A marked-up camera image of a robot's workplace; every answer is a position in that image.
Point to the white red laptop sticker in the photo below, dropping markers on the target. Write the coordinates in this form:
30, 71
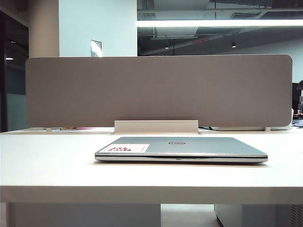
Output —
127, 148

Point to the silver closed laptop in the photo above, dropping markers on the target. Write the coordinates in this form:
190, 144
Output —
201, 147

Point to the beige desk divider panel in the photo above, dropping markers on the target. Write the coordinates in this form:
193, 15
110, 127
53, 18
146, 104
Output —
94, 89

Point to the pink paper sheet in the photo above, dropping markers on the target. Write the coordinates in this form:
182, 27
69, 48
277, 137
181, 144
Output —
80, 128

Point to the long white ceiling light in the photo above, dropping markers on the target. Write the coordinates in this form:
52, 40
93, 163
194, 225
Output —
213, 23

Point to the dark glass door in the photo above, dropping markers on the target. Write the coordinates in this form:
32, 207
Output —
14, 82

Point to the blue desk clutter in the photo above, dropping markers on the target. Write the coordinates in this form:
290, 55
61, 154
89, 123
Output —
297, 121

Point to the small framed wall notice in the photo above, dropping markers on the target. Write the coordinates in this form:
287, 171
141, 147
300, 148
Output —
96, 48

